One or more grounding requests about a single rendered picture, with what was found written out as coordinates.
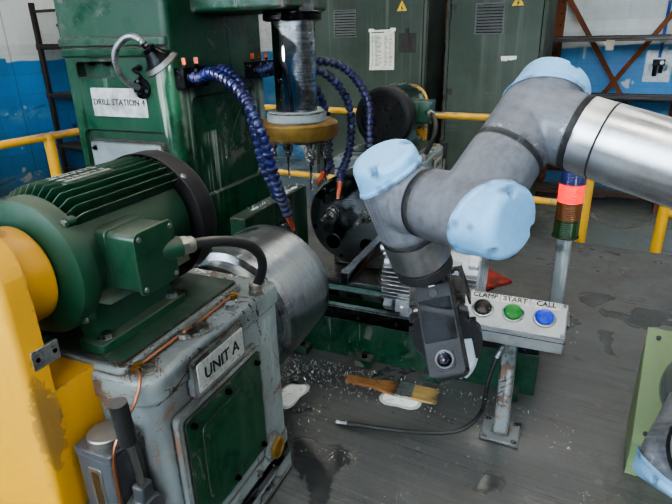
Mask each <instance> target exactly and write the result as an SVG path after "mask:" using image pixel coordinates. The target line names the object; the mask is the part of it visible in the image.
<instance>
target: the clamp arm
mask: <svg viewBox="0 0 672 504"><path fill-rule="evenodd" d="M381 245H382V243H381V241H380V239H379V236H377V237H376V238H375V239H374V240H373V241H372V242H371V243H370V244H369V245H368V246H365V249H364V250H363V251H362V252H361V253H360V254H359V255H358V256H356V257H355V258H354V259H353V260H352V261H351V262H350V263H349V264H348V265H347V266H346V267H345V268H344V269H342V270H341V271H340V283H341V284H342V285H349V284H350V283H351V282H352V281H353V280H354V279H355V278H356V277H357V276H358V274H359V273H360V272H361V271H362V270H363V269H364V268H365V267H366V266H367V265H368V264H369V263H370V262H371V260H372V259H373V258H374V257H375V256H376V255H377V254H378V253H379V252H380V251H381V250H380V246H381Z"/></svg>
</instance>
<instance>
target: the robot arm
mask: <svg viewBox="0 0 672 504"><path fill-rule="evenodd" d="M546 164H549V165H551V166H554V167H557V168H560V169H563V170H565V171H568V172H570V173H573V174H576V175H579V176H581V177H584V178H587V179H590V180H592V181H595V182H598V183H601V184H603V185H606V186H609V187H612V188H614V189H617V190H620V191H623V192H625V193H628V194H631V195H634V196H636V197H639V198H642V199H645V200H647V201H650V202H653V203H656V204H658V205H661V206H664V207H667V208H669V209H672V117H670V116H666V115H663V114H659V113H656V112H652V111H648V110H645V109H641V108H638V107H634V106H631V105H627V104H624V103H620V102H617V101H613V100H609V99H606V98H602V97H598V96H595V95H591V84H590V81H589V79H588V77H587V75H586V74H585V73H584V71H583V70H582V69H581V68H579V67H578V68H575V67H574V66H572V65H570V61H568V60H565V59H562V58H558V57H542V58H539V59H536V60H534V61H532V62H531V63H529V64H528V65H527V66H526V67H525V68H524V69H523V71H522V72H521V73H520V75H519V76H518V77H517V78H516V80H515V81H514V82H512V83H511V84H510V85H509V86H508V87H507V88H506V90H505V91H504V93H503V95H502V98H501V100H500V101H499V103H498V104H497V105H496V107H495V108H494V110H493V111H492V113H491V114H490V116H489V117H488V118H487V120H486V121H485V123H484V124H483V126H482V127H481V128H480V130H479V131H478V132H477V134H476V135H475V137H474V138H473V139H472V141H471V142H470V144H469V145H468V146H467V148H466V149H465V151H464V152H463V153H462V155H461V156H460V158H459V159H458V160H457V162H456V163H455V165H454V166H453V168H452V169H451V170H443V169H437V168H432V167H426V166H424V165H423V164H422V156H421V155H419V153H418V151H417V148H416V146H415V145H414V144H413V143H412V142H411V141H409V140H405V139H392V140H387V141H384V142H381V143H378V144H376V145H374V146H372V147H370V148H369V149H367V150H366V151H365V152H364V153H362V154H361V155H360V156H359V157H358V158H357V160H356V161H355V164H354V166H353V175H354V178H355V180H356V183H357V186H358V189H359V191H360V198H361V199H362V200H363V201H364V204H365V206H366V208H367V211H368V213H369V215H370V218H371V220H372V222H373V225H374V227H375V229H376V232H377V234H378V236H379V239H380V241H381V243H382V245H381V246H380V250H381V252H386V254H387V256H388V259H389V261H390V263H391V266H392V268H393V270H394V271H395V272H396V274H397V277H398V279H399V281H400V282H401V283H402V284H404V285H406V286H409V287H410V298H409V307H410V308H411V309H412V313H411V314H410V315H409V322H410V323H413V326H409V333H410V335H411V336H412V341H413V344H414V347H415V348H416V350H417V351H418V352H419V353H420V354H421V355H422V356H424V357H425V358H426V363H427V369H428V374H429V376H430V377H432V378H433V379H436V380H438V381H444V380H451V379H457V378H459V379H463V378H468V377H469V376H470V375H471V373H472V372H473V370H474V369H475V366H476V364H477V361H478V358H479V355H480V352H481V348H482V344H483V336H482V328H481V325H480V323H479V322H477V317H476V316H473V317H470V312H469V310H468V306H466V305H465V303H466V298H465V293H466V296H467V299H468V302H469V304H471V291H470V288H469V285H468V282H467V279H466V276H465V273H464V270H463V267H462V265H460V266H455V267H452V266H453V259H452V256H451V248H452V249H454V250H456V251H457V252H459V253H462V254H466V255H476V256H480V257H484V258H487V259H491V260H504V259H507V258H510V257H512V256H513V255H515V254H516V253H518V252H519V251H520V250H521V249H522V247H523V246H524V245H525V243H526V242H527V240H528V239H529V237H530V227H531V226H532V225H533V224H534V222H535V212H536V210H535V202H534V199H533V196H532V194H531V193H530V191H529V189H530V187H531V186H532V184H533V183H534V181H535V180H536V178H537V177H538V176H539V174H540V173H541V171H542V170H543V168H544V167H545V165H546ZM455 271H459V276H457V275H452V274H453V273H454V272H455ZM659 395H660V400H661V403H662V408H661V410H660V412H659V413H658V415H657V417H656V419H655V421H654V423H653V424H652V426H651V428H650V430H649V432H648V434H647V435H646V437H645V439H644V441H643V443H642V444H641V445H640V446H638V448H637V454H636V456H635V458H634V460H633V463H632V468H633V470H634V472H635V473H636V474H637V475H638V476H639V477H640V478H642V479H643V480H645V481H646V482H648V483H649V484H650V485H652V486H653V487H655V488H656V489H658V490H659V491H661V492H663V493H664V494H666V495H667V496H669V497H670V498H672V361H671V362H670V363H669V365H668V366H667V367H666V369H665V371H664V372H663V374H662V377H661V379H660V384H659Z"/></svg>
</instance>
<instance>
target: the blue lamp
mask: <svg viewBox="0 0 672 504"><path fill-rule="evenodd" d="M560 174H561V175H560V181H559V182H560V183H561V184H563V185H567V186H584V185H586V182H587V181H586V180H587V178H584V177H581V176H579V175H576V174H573V173H570V172H568V171H565V170H563V169H561V173H560Z"/></svg>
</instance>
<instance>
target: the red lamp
mask: <svg viewBox="0 0 672 504"><path fill-rule="evenodd" d="M585 188H586V185H584V186H567V185H563V184H561V183H560V182H559V189H558V195H557V196H558V197H557V201H558V202H560V203H563V204H569V205H578V204H582V203H583V201H584V194H585V193H584V192H585Z"/></svg>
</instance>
